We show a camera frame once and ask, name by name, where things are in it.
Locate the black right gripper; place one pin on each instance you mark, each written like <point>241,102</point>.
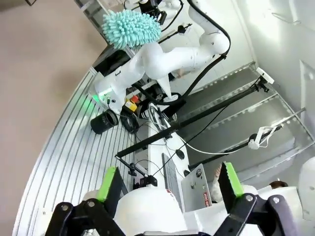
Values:
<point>150,6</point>

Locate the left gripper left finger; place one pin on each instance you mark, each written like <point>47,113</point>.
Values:
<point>105,186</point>

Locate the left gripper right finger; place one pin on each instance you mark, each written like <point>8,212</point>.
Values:
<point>233,182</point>

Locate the teal chenille duster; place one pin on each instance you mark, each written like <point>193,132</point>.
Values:
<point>131,28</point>

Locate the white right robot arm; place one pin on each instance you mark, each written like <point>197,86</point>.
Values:
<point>172,59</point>

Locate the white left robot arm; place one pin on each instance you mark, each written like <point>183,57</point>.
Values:
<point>147,211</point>

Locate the short black boom pole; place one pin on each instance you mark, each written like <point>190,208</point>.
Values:
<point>221,153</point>

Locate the silver laptop with stickers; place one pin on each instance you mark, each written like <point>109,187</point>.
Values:
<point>197,189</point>

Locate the dark haired background person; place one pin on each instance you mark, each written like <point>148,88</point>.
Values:
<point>278,184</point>

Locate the black computer mouse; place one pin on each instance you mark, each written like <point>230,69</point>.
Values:
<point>180,154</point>

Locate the grey keyboard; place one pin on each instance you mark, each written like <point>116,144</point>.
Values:
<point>170,174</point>

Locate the black cylinder cup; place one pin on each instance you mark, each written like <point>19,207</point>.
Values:
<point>103,122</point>

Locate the black bin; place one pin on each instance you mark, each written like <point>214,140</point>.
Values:
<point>110,61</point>

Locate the long black boom pole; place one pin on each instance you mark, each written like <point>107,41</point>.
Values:
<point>197,117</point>

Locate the white black striped sneaker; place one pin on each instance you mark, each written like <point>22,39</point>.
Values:
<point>145,113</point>

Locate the yellow red emergency stop button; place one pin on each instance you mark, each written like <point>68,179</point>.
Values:
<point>131,104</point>

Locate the white camera with bracket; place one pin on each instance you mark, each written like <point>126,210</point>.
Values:
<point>256,142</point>

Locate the white camera box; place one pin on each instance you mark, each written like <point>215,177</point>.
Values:
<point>265,75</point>

